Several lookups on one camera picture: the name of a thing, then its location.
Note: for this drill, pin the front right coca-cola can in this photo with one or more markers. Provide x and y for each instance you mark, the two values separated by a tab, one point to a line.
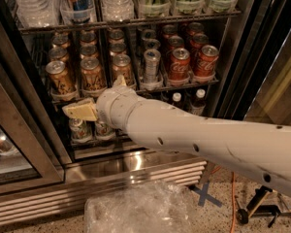
206	61

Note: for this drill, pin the front middle orange can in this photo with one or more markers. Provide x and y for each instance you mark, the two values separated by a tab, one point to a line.
92	73

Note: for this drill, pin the red bull can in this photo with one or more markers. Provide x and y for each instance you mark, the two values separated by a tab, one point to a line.
78	11

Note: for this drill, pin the stainless steel fridge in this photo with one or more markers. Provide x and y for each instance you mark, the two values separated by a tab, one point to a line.
249	39

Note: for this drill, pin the orange can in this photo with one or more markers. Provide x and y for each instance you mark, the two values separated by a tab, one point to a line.
92	73
60	77
122	66

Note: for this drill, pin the front left clear green can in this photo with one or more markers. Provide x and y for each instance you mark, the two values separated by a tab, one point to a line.
80	132

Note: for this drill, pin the clear plastic wrapped box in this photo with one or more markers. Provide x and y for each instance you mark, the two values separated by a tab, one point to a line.
155	207

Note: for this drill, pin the brown bottle white cap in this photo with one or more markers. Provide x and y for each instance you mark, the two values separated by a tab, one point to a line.
177	100
197	102

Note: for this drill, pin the silver slim can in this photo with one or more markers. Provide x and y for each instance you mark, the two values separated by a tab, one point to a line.
152	60

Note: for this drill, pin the coca-cola can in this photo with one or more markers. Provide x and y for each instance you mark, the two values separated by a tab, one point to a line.
179	63
206	61

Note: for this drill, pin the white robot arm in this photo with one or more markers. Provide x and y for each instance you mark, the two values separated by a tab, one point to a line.
258	151

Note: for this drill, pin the front right clear green can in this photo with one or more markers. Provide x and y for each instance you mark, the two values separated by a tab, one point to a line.
103	131

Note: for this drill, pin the clear green can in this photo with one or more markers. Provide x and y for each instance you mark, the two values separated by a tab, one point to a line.
103	131
80	132

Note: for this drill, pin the left brown bottle white cap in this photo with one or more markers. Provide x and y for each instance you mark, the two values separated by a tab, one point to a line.
177	100

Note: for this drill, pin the blue tape cross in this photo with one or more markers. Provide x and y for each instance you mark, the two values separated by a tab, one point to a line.
204	196

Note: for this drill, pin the front left orange can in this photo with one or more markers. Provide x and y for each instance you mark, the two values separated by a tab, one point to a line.
60	77

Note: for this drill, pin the left fridge glass door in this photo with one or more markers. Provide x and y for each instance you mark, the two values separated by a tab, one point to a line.
26	159

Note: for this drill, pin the front left coca-cola can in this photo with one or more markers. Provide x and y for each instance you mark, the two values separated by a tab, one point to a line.
179	63

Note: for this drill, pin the right brown bottle white cap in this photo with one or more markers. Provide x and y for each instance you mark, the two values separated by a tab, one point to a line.
197	102

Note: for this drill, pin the yellow black cart stand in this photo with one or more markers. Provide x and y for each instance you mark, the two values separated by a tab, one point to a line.
257	208

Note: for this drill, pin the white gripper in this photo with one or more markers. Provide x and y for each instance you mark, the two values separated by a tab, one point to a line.
109	105

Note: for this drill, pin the front right orange can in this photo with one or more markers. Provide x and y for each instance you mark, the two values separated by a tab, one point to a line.
122	66

